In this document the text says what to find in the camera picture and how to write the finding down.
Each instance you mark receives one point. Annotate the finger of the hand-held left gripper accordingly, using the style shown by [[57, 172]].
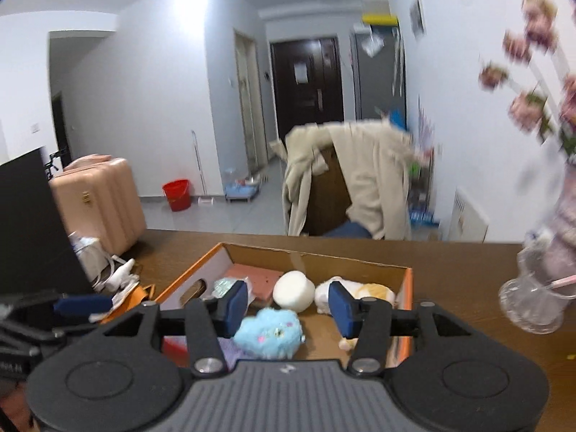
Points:
[[31, 335], [83, 305]]

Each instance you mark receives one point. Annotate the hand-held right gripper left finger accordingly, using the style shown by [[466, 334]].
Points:
[[236, 308]]

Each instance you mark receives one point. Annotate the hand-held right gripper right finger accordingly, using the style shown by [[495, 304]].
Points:
[[341, 308]]

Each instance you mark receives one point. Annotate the clear plastic bag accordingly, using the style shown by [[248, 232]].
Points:
[[220, 287]]

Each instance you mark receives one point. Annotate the yellow and white hamster plush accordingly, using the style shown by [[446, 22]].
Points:
[[373, 292]]

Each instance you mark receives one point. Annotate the pink and yellow sponge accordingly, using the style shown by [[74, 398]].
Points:
[[258, 279]]

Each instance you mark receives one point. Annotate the blue plush toy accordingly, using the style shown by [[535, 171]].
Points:
[[270, 333]]

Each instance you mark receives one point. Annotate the purple fluffy cloth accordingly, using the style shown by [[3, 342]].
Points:
[[231, 351]]

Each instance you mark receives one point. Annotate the white round sponge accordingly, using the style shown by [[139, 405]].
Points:
[[292, 290]]

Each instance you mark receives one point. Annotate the orange cardboard box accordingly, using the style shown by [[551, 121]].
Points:
[[270, 258]]

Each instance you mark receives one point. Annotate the white crumpled tissue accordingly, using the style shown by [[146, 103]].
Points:
[[119, 279]]

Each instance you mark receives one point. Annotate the orange cloth with tissue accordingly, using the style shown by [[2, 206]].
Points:
[[135, 299]]

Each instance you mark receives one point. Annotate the white plastic bag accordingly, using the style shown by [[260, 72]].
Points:
[[87, 252]]

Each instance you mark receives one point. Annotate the blue jeans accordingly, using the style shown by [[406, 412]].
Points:
[[348, 230]]

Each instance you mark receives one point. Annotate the black paper bag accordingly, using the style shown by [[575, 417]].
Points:
[[31, 225]]

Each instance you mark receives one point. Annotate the pink suitcase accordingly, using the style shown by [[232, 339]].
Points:
[[103, 202]]

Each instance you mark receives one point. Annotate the brown chair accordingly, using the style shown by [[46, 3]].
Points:
[[328, 198]]

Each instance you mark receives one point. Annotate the blue low cart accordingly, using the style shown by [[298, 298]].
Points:
[[243, 189]]

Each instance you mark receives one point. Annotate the pack of water bottles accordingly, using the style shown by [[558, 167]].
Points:
[[423, 218]]

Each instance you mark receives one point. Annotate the red bucket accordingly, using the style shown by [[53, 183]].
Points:
[[176, 195]]

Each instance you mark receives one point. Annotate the beige coat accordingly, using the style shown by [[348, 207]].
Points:
[[373, 175]]

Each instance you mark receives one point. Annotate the white mop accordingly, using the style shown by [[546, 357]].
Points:
[[200, 175]]

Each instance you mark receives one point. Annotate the black folding cart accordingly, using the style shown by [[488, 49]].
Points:
[[56, 162]]

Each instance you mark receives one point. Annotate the clear plastic cup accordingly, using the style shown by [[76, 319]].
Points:
[[531, 301]]

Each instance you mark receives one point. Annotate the pale interior door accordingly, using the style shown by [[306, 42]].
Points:
[[247, 99]]

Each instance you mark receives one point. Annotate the dark brown entrance door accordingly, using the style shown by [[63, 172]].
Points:
[[306, 94]]

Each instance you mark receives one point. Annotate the pink straw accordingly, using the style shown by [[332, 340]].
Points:
[[562, 282]]

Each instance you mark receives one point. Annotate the grey refrigerator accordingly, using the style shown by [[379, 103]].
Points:
[[378, 81]]

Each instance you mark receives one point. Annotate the pink textured vase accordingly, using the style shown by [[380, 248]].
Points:
[[562, 229]]

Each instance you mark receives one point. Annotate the dried pink roses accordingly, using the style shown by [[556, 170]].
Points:
[[526, 108]]

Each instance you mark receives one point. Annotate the yellow box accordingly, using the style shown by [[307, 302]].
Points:
[[380, 18]]

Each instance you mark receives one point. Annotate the framed wall picture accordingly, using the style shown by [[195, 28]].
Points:
[[418, 15]]

